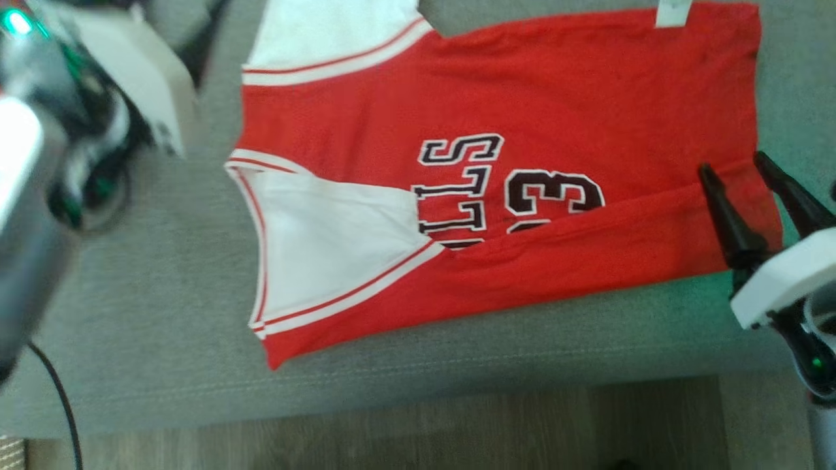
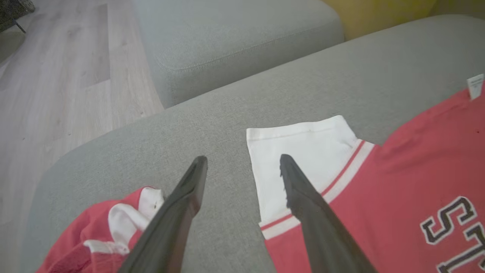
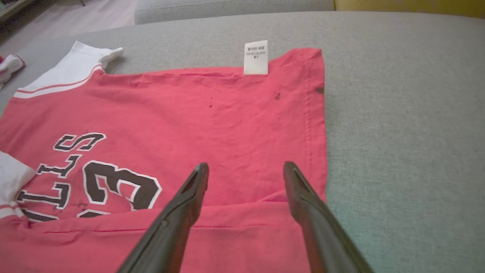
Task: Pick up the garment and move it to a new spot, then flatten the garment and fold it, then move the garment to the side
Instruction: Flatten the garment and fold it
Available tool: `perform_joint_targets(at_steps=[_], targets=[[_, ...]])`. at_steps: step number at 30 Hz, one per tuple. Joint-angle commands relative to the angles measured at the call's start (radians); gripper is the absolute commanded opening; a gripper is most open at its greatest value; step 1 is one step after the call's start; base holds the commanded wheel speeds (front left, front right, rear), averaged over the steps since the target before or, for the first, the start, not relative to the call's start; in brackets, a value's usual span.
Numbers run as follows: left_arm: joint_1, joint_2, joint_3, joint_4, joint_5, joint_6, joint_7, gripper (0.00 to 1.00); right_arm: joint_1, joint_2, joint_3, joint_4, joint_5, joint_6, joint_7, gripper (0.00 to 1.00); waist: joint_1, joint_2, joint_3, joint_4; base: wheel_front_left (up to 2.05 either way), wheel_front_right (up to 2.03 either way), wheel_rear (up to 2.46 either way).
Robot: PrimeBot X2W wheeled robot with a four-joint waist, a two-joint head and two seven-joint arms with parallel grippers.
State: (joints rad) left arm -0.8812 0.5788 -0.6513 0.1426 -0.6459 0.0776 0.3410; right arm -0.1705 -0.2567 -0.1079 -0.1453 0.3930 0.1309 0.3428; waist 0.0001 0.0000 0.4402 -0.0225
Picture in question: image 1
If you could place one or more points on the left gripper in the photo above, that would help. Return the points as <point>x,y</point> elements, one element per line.
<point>130,78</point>

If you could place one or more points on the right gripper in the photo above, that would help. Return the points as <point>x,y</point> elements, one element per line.
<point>790,274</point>

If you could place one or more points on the red basketball jersey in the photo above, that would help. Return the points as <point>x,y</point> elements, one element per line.
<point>555,98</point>

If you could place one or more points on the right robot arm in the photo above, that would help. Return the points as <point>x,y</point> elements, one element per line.
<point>824,437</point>

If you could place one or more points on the grey sofa seat cushion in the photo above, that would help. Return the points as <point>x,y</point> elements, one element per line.
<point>163,294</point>

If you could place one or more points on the beige woven basket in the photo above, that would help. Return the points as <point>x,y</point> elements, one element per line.
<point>10,454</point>

